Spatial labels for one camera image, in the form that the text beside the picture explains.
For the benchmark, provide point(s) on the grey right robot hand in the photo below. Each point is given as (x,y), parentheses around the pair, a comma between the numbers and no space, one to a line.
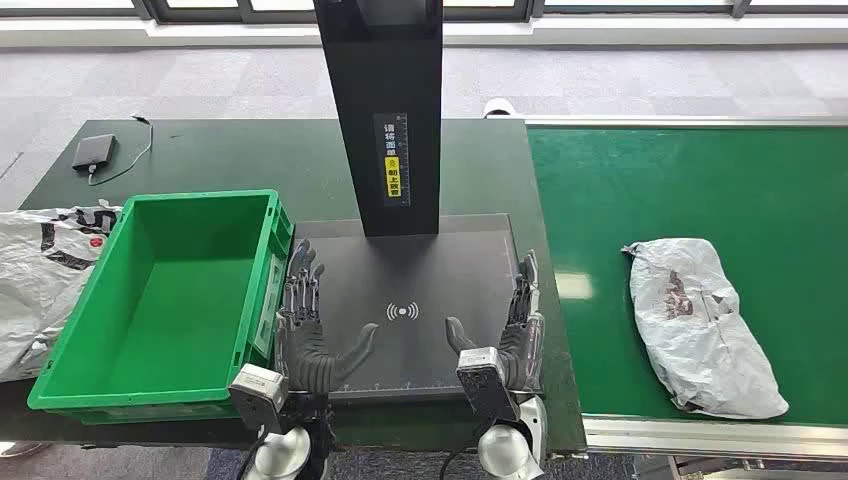
(523,351)

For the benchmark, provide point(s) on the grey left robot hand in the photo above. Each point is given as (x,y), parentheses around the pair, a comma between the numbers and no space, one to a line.
(308,358)

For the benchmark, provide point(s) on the grey parcel with brown print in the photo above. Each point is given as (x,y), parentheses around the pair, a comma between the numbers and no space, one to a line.
(696,331)

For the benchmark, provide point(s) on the black inbound scanner machine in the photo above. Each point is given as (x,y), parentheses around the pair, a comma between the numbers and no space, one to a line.
(411,265)

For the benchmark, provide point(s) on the green conveyor belt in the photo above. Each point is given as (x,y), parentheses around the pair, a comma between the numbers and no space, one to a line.
(662,199)

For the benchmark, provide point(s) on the white conveyor roller end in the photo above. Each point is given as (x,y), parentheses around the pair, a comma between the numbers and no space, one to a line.
(498,107)

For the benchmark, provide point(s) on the green plastic crate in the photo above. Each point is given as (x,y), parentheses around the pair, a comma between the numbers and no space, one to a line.
(172,305)

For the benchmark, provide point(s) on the yellow black scanner label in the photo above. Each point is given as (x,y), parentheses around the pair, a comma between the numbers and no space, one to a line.
(392,175)

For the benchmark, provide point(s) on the large white black-printed bag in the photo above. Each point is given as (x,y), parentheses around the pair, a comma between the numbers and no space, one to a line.
(33,285)

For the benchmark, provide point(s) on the black power bank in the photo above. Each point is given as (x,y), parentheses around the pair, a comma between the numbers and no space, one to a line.
(94,151)

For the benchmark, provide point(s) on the white window sill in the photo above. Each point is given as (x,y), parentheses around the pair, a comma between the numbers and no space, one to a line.
(596,30)

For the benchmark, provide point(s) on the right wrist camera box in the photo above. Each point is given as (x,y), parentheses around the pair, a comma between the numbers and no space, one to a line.
(487,387)

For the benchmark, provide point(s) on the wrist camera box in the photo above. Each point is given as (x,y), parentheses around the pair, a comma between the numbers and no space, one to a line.
(487,387)
(258,391)

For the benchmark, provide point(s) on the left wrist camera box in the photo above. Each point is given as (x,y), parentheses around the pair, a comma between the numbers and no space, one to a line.
(258,391)

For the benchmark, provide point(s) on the black window frame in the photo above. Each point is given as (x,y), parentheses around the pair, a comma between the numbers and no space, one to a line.
(149,10)

